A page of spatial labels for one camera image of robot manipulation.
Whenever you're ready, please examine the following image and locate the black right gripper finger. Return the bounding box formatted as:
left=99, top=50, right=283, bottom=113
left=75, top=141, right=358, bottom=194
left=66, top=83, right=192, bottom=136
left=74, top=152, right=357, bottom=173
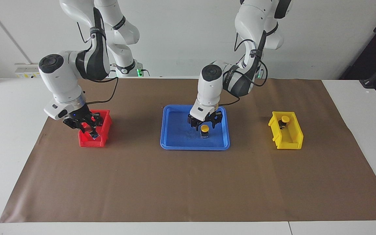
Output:
left=89, top=112, right=103, bottom=132
left=70, top=122, right=87, bottom=134

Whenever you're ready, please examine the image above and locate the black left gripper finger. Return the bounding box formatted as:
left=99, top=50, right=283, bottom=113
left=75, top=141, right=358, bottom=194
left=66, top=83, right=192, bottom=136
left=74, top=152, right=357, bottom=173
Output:
left=210, top=111, right=224, bottom=128
left=188, top=115, right=202, bottom=132

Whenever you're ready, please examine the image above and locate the red plastic bin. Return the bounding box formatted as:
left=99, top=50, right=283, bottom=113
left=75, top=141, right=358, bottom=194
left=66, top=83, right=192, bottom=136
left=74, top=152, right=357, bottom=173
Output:
left=78, top=109, right=113, bottom=148

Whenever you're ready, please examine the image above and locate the blue plastic tray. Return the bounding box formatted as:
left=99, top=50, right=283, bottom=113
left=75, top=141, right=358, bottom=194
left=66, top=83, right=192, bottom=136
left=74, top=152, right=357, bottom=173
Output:
left=160, top=104, right=230, bottom=151

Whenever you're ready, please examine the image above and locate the brown paper table mat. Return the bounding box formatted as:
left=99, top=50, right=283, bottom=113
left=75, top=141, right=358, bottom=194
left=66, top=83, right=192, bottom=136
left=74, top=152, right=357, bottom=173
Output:
left=0, top=77, right=376, bottom=223

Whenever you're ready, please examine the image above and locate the white power strip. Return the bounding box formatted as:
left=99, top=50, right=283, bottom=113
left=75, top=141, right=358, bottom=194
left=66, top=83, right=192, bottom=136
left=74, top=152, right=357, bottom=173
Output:
left=14, top=63, right=41, bottom=79

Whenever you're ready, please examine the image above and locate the yellow plastic bin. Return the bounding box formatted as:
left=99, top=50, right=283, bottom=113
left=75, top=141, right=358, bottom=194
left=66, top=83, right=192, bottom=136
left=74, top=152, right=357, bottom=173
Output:
left=268, top=111, right=304, bottom=150

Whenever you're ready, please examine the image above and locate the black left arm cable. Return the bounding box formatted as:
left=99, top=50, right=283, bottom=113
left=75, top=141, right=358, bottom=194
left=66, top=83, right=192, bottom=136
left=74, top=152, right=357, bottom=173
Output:
left=219, top=31, right=269, bottom=107

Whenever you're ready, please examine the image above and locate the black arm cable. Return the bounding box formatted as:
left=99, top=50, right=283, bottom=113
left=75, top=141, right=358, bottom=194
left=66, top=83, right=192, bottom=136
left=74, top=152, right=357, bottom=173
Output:
left=219, top=31, right=269, bottom=107
left=76, top=20, right=120, bottom=105

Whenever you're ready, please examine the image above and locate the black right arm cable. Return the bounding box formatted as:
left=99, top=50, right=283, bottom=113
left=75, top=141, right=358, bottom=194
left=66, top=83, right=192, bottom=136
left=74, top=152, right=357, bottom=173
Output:
left=76, top=20, right=120, bottom=105

